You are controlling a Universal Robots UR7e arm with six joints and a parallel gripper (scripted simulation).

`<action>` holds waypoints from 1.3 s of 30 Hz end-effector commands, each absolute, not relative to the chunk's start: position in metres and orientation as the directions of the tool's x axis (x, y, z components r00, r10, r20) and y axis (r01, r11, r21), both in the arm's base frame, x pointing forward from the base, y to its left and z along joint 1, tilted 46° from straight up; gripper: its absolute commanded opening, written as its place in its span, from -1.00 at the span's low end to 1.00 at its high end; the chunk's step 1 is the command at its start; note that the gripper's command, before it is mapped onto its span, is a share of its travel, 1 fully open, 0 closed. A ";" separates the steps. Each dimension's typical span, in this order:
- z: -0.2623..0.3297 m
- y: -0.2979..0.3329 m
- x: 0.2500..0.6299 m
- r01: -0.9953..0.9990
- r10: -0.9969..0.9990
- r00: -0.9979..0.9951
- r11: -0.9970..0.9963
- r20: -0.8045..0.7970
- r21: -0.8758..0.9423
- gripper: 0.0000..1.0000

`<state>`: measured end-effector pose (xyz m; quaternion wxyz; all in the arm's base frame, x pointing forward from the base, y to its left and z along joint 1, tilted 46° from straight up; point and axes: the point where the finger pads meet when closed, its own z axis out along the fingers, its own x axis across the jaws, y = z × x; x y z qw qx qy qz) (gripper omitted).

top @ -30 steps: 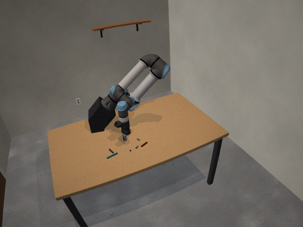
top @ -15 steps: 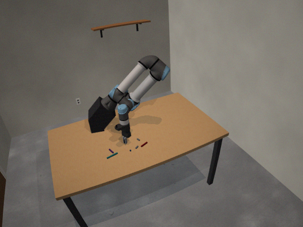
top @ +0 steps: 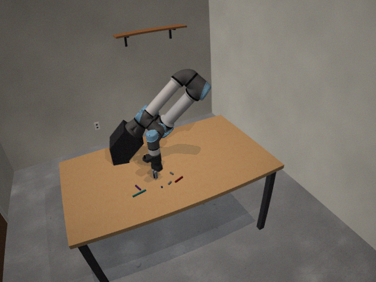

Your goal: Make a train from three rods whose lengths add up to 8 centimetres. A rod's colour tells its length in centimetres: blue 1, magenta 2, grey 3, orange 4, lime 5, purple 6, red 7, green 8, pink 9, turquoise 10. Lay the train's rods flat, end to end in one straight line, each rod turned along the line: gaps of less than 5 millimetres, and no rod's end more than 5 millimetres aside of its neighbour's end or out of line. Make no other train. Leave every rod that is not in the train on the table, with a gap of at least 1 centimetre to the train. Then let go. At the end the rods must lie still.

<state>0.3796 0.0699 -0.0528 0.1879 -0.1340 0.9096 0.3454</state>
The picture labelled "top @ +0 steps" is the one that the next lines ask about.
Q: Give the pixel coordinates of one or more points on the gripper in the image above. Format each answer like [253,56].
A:
[155,158]

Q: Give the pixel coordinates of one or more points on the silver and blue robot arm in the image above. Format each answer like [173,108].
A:
[161,126]

